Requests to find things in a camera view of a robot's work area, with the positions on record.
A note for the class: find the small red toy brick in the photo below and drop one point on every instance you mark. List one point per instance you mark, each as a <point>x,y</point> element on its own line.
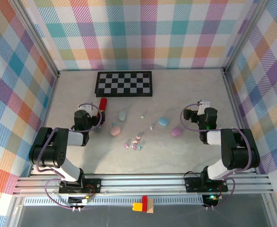
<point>144,199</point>

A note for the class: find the mint green earbud case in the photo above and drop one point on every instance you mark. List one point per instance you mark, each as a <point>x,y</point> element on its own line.
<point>122,116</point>

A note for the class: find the red cylinder with grey end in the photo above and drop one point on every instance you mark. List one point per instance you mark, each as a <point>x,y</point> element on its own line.
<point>103,104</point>

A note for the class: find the aluminium front rail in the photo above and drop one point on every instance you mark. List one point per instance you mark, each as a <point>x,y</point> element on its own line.
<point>140,185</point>

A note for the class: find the yellow toy brick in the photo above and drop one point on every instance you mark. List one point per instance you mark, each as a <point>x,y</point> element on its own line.
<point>138,206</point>

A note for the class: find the purple earbud case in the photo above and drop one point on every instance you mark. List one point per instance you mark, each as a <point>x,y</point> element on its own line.
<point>177,131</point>

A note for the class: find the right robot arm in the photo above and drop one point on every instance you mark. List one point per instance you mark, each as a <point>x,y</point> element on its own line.
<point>235,151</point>

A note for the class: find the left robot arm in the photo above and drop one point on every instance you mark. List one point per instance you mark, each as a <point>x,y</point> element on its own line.
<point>46,153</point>

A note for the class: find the aluminium frame post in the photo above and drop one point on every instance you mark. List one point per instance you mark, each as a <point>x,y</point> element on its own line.
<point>38,36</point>
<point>243,35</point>

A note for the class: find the wooden toy block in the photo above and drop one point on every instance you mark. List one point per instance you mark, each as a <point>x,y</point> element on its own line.
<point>150,206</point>

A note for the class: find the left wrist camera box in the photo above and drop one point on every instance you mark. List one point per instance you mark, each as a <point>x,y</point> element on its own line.
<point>86,107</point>

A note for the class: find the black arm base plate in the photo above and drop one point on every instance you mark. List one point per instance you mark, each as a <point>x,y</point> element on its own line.
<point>93,185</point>
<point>192,184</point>

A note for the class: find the small controller board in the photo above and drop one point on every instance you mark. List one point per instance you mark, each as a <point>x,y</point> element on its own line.
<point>81,201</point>
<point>211,198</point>

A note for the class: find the blue earbud case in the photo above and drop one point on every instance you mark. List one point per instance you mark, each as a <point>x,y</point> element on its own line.
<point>163,121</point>

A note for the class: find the black and grey chessboard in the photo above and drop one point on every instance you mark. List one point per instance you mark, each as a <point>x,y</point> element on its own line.
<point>124,84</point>

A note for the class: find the pink earbud case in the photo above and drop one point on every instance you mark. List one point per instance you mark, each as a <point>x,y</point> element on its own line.
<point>115,131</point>

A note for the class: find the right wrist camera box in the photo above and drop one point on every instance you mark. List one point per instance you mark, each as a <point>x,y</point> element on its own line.
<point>203,106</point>

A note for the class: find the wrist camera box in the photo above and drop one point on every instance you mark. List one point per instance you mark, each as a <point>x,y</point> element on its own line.
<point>203,106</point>
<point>86,107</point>

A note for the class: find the aluminium table side rail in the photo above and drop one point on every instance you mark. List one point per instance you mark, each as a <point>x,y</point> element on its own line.
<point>232,94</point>
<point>51,99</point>

